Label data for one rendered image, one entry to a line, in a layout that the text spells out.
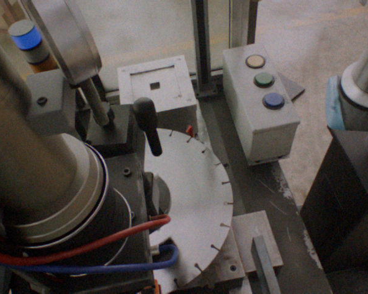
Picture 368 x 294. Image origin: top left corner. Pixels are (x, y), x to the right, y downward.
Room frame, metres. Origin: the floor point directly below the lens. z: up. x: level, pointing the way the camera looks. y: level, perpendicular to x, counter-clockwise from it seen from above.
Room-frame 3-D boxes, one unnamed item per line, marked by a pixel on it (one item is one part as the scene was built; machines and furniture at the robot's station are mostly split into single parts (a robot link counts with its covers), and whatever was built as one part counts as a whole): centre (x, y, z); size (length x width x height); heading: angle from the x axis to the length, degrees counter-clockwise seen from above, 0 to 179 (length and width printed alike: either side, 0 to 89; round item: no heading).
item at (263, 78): (0.57, -0.22, 0.90); 0.04 x 0.04 x 0.02
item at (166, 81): (0.62, 0.04, 0.82); 0.18 x 0.18 x 0.15; 2
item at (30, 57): (0.55, 0.24, 1.11); 0.05 x 0.04 x 0.03; 92
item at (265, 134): (0.57, -0.20, 0.82); 0.28 x 0.11 x 0.15; 2
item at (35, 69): (0.55, 0.24, 1.08); 0.05 x 0.04 x 0.03; 92
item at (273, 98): (0.50, -0.22, 0.90); 0.04 x 0.04 x 0.02
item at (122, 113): (0.21, 0.07, 1.17); 0.06 x 0.05 x 0.20; 173
